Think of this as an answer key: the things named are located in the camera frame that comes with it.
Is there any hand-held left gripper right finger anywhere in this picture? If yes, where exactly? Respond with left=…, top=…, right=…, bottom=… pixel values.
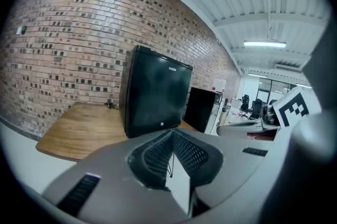
left=171, top=128, right=276, bottom=218

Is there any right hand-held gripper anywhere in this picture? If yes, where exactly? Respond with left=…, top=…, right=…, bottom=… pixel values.
left=216, top=85, right=322, bottom=141

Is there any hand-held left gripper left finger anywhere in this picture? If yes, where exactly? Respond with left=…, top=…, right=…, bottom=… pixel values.
left=41, top=128, right=191, bottom=220

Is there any black mini fridge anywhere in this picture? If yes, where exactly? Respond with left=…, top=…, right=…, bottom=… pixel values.
left=118, top=44, right=194, bottom=137

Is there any black fridge door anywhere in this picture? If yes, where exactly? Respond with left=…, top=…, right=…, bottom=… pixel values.
left=131, top=45, right=194, bottom=139

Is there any black cabinet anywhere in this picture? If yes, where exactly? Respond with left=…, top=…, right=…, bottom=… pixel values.
left=183, top=86, right=225, bottom=135

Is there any black office chair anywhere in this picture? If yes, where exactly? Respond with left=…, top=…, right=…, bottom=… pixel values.
left=241, top=94, right=251, bottom=113
left=249, top=98, right=265, bottom=121

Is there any wooden table with metal legs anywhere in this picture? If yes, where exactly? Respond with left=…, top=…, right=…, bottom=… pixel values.
left=35, top=101, right=199, bottom=179

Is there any white ceiling tube light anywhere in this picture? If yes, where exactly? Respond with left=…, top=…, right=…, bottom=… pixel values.
left=243, top=40, right=288, bottom=49

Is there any black coiled power cord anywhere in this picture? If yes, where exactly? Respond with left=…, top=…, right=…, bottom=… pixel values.
left=103, top=99, right=118, bottom=110

